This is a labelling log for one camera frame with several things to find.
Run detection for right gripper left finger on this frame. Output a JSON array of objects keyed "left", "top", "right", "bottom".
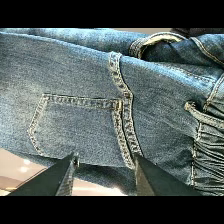
[{"left": 7, "top": 152, "right": 81, "bottom": 197}]

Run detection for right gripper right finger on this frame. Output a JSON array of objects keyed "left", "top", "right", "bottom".
[{"left": 133, "top": 152, "right": 202, "bottom": 197}]

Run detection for blue jeans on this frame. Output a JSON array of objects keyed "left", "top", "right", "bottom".
[{"left": 0, "top": 27, "right": 224, "bottom": 197}]

